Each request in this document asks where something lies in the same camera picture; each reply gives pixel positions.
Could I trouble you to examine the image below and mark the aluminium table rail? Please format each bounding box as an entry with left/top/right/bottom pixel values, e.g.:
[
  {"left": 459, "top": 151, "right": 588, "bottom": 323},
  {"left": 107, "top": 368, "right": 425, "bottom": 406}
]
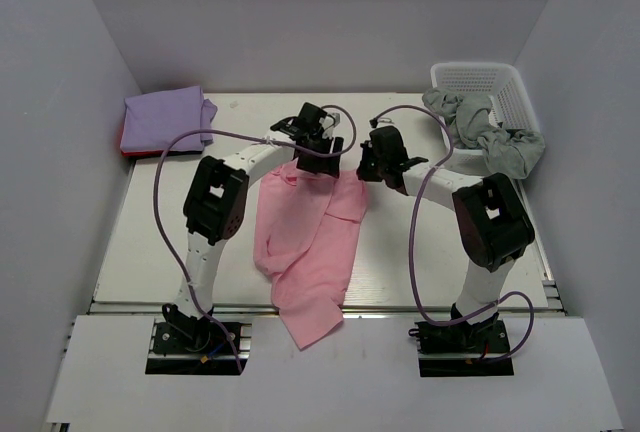
[{"left": 92, "top": 157, "right": 561, "bottom": 327}]

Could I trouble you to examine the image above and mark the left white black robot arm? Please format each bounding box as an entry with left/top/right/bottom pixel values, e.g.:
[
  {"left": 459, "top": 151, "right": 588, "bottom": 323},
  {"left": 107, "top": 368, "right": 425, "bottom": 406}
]
[{"left": 152, "top": 102, "right": 356, "bottom": 335}]

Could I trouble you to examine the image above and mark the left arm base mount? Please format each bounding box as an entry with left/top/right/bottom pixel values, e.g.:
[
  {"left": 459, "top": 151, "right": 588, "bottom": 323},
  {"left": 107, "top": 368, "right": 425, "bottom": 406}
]
[{"left": 145, "top": 304, "right": 250, "bottom": 376}]

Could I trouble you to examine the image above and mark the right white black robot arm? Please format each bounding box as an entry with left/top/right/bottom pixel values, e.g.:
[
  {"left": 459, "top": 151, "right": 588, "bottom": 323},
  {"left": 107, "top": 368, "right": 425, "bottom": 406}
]
[{"left": 357, "top": 126, "right": 535, "bottom": 328}]

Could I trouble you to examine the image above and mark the pink t shirt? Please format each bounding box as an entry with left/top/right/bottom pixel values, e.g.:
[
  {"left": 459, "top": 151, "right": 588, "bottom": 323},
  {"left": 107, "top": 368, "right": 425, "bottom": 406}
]
[{"left": 253, "top": 162, "right": 368, "bottom": 350}]

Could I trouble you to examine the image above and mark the white plastic basket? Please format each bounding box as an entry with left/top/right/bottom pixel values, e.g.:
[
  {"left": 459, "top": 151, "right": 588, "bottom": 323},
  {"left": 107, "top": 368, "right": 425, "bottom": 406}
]
[{"left": 424, "top": 62, "right": 541, "bottom": 172}]

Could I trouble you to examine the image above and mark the folded red t shirt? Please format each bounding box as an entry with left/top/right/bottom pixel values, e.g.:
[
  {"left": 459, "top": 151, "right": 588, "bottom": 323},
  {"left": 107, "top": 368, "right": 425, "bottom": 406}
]
[{"left": 120, "top": 129, "right": 204, "bottom": 157}]

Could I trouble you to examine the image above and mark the grey crumpled t shirt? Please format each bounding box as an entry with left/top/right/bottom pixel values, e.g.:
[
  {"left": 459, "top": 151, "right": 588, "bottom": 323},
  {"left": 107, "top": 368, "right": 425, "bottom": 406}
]
[{"left": 422, "top": 88, "right": 546, "bottom": 180}]

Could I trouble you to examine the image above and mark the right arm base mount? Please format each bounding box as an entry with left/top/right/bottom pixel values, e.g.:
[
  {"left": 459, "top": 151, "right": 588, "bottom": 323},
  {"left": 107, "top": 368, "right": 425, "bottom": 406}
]
[{"left": 408, "top": 314, "right": 514, "bottom": 378}]

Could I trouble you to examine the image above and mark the folded purple t shirt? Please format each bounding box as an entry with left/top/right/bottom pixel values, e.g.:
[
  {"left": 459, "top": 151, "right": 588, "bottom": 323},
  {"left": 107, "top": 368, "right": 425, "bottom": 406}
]
[{"left": 122, "top": 86, "right": 217, "bottom": 140}]

